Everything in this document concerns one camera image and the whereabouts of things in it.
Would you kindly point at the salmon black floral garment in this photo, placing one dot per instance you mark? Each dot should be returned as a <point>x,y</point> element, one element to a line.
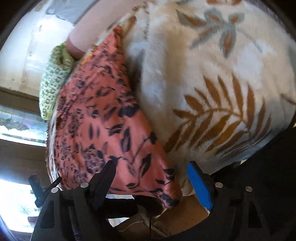
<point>99,120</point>

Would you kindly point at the green checkered pillow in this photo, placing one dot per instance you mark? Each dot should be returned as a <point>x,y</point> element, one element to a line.
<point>58,67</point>

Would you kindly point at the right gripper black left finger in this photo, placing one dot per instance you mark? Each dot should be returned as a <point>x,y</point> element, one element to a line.
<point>87,202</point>

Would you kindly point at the leaf print fleece blanket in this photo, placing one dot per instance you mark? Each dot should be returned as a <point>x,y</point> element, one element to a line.
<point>216,79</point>

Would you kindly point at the stained glass door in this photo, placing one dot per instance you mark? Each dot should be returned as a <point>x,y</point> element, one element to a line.
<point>23,137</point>

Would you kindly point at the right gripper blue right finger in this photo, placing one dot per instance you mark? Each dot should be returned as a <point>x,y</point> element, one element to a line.
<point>216,225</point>

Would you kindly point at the grey pillow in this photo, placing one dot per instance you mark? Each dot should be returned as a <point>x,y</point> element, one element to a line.
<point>71,10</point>

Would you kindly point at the pink bolster cushion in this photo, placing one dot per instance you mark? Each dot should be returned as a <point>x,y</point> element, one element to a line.
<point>100,17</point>

